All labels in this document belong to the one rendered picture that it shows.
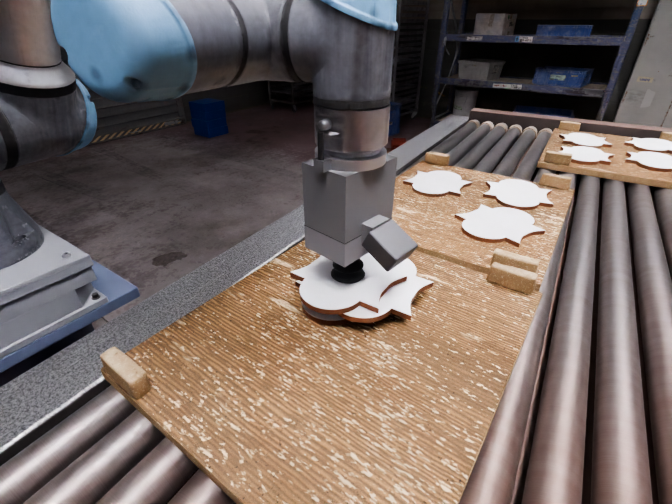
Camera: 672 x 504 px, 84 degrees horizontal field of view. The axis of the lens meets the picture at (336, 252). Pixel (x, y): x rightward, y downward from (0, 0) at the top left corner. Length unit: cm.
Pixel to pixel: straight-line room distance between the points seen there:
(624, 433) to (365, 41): 42
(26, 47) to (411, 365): 62
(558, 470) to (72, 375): 49
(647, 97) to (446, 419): 473
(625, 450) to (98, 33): 51
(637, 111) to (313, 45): 474
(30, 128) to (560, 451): 74
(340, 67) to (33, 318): 52
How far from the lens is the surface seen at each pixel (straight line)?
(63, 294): 66
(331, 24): 36
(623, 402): 50
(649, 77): 496
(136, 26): 28
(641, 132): 159
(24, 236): 70
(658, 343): 60
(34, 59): 68
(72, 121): 72
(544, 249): 68
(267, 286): 52
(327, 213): 39
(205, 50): 31
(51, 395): 51
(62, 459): 46
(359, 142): 37
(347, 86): 35
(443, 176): 89
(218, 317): 48
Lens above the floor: 125
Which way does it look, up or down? 32 degrees down
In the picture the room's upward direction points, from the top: straight up
